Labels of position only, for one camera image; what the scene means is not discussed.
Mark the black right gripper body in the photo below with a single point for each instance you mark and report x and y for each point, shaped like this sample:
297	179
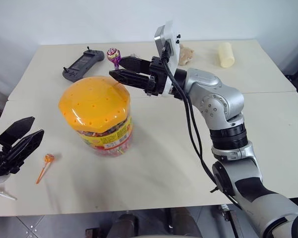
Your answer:
157	77

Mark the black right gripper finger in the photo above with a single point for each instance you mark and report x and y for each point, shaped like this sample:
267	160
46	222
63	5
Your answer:
136	65
129	77

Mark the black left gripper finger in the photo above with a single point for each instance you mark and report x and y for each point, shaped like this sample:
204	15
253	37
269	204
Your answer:
16	130
28	146

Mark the purple lollipop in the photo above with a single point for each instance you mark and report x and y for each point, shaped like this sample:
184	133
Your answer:
113	55

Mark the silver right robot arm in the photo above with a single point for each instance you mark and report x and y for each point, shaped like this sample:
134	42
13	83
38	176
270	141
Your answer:
213	81

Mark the clear lollipop jar yellow lid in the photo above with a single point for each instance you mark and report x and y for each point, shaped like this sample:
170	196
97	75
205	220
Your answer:
94	106

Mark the beige ginger root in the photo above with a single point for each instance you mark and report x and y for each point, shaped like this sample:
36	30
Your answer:
186	55

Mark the white plastic stick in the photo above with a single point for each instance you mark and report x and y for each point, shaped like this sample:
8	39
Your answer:
5	195

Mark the black handheld remote controller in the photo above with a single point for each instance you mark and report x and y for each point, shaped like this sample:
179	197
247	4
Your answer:
83	64

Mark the cream cylinder roll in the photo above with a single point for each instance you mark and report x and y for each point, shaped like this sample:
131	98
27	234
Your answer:
224	55

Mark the dark rounded shape under table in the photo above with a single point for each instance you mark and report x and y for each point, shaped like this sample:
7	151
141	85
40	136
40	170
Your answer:
123	225
185	223

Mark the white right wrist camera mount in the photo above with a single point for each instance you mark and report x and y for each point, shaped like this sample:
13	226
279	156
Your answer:
174	49

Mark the black metal table bracket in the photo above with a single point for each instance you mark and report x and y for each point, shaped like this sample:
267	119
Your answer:
228	213

